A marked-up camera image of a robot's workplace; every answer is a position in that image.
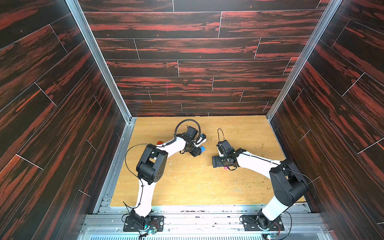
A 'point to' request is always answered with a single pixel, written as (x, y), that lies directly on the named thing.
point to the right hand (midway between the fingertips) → (221, 160)
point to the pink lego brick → (225, 168)
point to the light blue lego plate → (202, 148)
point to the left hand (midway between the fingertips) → (199, 152)
